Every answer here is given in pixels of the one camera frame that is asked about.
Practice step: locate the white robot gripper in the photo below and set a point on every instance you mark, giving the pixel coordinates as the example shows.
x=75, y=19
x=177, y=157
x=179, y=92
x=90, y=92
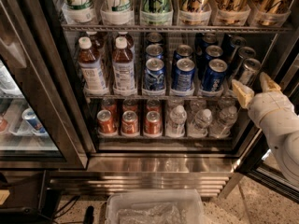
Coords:
x=270, y=106

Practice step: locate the silver front redbull can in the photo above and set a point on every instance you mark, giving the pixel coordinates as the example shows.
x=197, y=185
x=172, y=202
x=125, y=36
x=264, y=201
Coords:
x=248, y=71

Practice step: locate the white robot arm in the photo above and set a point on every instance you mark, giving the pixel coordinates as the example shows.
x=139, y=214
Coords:
x=285, y=148

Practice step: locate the front right blue can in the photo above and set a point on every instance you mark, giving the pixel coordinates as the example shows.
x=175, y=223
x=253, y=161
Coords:
x=214, y=75

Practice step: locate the rear redbull can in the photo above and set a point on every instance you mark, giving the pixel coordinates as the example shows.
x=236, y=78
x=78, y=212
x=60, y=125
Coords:
x=230, y=45

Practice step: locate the second row blue can right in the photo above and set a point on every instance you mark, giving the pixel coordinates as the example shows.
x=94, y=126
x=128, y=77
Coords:
x=211, y=52

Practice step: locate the second row blue can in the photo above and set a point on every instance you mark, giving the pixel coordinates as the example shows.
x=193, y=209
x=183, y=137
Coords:
x=182, y=51
x=211, y=52
x=154, y=51

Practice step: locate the front middle blue can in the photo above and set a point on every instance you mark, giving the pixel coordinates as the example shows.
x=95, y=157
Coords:
x=183, y=75

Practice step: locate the second row blue can middle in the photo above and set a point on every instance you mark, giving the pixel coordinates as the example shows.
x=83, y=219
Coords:
x=182, y=51

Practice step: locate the brown tall can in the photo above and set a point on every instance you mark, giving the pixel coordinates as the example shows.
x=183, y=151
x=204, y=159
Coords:
x=230, y=3

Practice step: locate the gold tall can far right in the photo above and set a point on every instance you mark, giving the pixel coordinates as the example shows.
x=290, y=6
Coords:
x=269, y=12

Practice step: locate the gold tall can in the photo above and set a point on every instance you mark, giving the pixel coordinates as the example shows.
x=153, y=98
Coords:
x=193, y=12
x=269, y=12

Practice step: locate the front left blue patterned can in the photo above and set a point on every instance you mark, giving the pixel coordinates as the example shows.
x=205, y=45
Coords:
x=154, y=75

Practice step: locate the front right orange can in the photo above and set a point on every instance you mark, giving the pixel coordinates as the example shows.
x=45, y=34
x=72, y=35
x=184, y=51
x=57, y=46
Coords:
x=153, y=123

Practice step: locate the orange can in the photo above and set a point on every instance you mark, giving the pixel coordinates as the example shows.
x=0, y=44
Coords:
x=153, y=123
x=129, y=122
x=106, y=122

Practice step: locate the second row blue can left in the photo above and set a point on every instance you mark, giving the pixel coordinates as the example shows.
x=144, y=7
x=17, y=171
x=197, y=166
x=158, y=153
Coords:
x=154, y=51

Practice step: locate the green tall can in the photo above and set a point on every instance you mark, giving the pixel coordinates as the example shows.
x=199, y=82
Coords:
x=155, y=12

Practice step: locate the front middle orange can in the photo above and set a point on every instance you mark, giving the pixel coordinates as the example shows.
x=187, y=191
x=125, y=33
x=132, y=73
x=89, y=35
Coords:
x=129, y=122

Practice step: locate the front left orange can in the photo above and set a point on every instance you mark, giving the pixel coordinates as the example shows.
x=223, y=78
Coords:
x=106, y=122

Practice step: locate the white tall can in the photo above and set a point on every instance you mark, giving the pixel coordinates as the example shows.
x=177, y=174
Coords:
x=117, y=12
x=80, y=11

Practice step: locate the white tall can left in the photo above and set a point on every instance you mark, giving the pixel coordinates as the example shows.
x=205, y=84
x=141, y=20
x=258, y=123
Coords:
x=80, y=11

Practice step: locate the left glass fridge door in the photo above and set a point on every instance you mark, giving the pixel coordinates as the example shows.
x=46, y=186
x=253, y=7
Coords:
x=35, y=53

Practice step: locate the can behind left glass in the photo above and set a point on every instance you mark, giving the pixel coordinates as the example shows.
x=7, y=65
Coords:
x=31, y=118

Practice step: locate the front right water bottle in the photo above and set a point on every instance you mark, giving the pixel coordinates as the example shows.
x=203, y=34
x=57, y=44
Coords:
x=221, y=126

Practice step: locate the water bottle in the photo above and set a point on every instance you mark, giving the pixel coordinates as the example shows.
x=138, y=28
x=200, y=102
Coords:
x=198, y=128
x=176, y=122
x=221, y=126

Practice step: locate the front middle water bottle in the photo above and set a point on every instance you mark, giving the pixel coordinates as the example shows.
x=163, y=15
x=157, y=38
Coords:
x=198, y=128

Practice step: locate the front left water bottle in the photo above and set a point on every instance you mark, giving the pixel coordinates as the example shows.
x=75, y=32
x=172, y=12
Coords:
x=176, y=122

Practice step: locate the front right tea bottle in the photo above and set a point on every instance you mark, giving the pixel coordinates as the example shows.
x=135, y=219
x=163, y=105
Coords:
x=123, y=65

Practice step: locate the tea bottle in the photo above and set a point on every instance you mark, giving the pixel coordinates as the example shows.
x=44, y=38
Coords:
x=89, y=60
x=123, y=65

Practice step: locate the front left tea bottle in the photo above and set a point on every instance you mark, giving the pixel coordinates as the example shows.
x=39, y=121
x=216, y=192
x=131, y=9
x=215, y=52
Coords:
x=89, y=60

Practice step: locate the clear plastic bin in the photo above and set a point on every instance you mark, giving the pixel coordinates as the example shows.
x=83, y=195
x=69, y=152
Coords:
x=158, y=206

